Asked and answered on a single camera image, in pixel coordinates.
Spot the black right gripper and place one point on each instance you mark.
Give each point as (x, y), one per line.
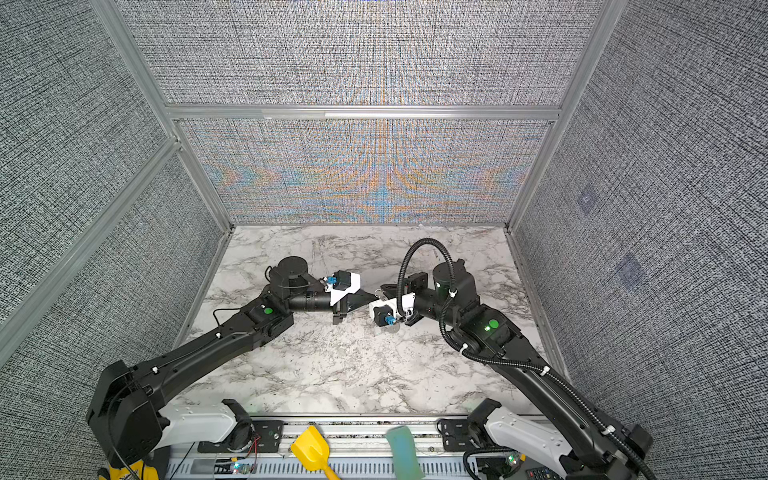
(415, 284)

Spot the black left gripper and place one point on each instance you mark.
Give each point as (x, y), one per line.
(360, 298)

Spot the black remote control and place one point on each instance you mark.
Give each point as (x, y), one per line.
(541, 473)

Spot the aluminium corner frame post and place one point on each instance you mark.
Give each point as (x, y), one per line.
(114, 23)

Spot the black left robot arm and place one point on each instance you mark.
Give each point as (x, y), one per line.
(125, 413)

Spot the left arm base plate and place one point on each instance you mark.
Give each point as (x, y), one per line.
(264, 436)

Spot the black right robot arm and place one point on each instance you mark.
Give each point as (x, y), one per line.
(581, 441)

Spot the yellow black work glove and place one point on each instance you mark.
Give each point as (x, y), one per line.
(139, 470)

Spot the teal green sponge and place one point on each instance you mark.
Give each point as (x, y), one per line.
(404, 454)

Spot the aluminium horizontal frame bar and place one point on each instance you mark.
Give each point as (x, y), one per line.
(343, 112)

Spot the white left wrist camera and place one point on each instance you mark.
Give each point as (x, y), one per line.
(341, 284)

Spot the yellow plastic scoop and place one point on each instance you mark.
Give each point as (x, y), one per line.
(313, 451)

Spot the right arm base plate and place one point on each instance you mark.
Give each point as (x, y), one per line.
(459, 435)

